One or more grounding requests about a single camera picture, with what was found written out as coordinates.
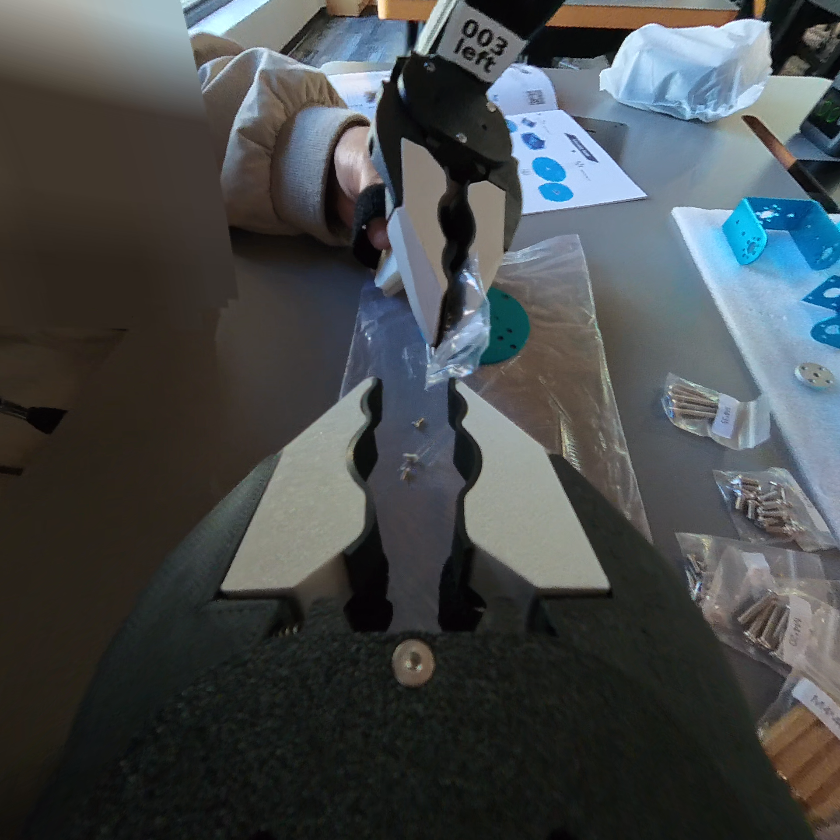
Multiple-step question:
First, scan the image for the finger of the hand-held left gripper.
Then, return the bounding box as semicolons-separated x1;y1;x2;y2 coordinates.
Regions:
386;138;455;349
462;180;511;293

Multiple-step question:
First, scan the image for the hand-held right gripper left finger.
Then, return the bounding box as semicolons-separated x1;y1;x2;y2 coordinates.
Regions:
220;377;383;599

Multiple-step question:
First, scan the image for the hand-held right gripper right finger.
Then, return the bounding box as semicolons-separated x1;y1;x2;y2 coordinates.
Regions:
448;381;613;597

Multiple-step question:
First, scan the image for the small labelled screw bag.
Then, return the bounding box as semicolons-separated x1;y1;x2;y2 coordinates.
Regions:
425;252;493;392

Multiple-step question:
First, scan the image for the teal round metal plate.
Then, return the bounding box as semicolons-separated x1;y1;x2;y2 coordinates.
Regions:
476;285;531;365

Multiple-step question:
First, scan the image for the person's left forearm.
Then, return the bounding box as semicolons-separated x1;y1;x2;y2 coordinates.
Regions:
190;33;375;247

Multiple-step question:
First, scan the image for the person's left hand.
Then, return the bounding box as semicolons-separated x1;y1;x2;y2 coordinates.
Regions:
331;125;395;255

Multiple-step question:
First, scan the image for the white printed instruction sheet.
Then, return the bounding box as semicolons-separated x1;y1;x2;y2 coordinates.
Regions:
328;62;649;216

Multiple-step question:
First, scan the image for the large clear plastic bag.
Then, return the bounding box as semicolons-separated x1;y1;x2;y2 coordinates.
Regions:
341;235;654;546

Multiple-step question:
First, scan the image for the person's beige jacket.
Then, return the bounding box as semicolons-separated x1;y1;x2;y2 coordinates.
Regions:
0;328;263;840

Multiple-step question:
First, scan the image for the pile of clear hardware packets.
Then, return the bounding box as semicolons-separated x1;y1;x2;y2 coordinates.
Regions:
663;373;840;828

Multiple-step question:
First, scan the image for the white plastic bag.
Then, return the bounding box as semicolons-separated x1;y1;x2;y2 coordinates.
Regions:
598;18;773;123

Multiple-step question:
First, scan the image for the white foam sheet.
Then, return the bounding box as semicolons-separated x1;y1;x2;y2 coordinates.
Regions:
671;206;840;526

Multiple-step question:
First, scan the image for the brown wooden stick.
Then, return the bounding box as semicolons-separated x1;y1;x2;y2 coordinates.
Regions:
742;115;840;212

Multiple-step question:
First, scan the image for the black device green display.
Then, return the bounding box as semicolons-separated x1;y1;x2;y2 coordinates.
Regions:
794;72;840;161

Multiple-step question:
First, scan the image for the black shoulder strap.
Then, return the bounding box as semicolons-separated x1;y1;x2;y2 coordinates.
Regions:
0;397;70;476

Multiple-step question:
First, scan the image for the blue metal bracket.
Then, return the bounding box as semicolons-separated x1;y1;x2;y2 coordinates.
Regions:
722;197;840;271
801;274;840;350

